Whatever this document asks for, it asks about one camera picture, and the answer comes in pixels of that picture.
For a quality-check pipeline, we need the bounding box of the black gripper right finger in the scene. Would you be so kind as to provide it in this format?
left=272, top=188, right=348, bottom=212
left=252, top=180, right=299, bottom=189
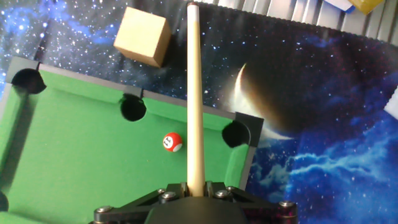
left=205, top=181, right=298, bottom=224

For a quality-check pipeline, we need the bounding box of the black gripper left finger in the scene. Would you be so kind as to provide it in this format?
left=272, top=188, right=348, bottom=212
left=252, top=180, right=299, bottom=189
left=93, top=182, right=187, bottom=224

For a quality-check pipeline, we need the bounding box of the red striped pool ball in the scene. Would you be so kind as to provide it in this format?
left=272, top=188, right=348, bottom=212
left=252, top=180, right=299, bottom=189
left=162, top=132, right=183, bottom=153

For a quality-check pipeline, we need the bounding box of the wooden pool cue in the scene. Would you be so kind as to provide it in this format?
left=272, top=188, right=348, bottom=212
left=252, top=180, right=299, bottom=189
left=185, top=1, right=206, bottom=197

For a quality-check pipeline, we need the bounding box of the mini green pool table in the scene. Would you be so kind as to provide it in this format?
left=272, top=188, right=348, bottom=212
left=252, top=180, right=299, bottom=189
left=0, top=56, right=265, bottom=224

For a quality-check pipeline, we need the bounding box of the galaxy and forest printed cloth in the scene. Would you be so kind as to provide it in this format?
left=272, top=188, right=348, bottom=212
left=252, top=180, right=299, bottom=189
left=0, top=0, right=398, bottom=224

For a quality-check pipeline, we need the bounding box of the wooden cube block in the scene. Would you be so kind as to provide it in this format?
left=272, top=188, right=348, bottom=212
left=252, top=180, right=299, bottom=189
left=113, top=6, right=172, bottom=68

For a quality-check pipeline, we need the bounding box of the gold tissue pack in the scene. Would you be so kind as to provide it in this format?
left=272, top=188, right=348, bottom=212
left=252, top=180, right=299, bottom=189
left=347, top=0, right=386, bottom=16

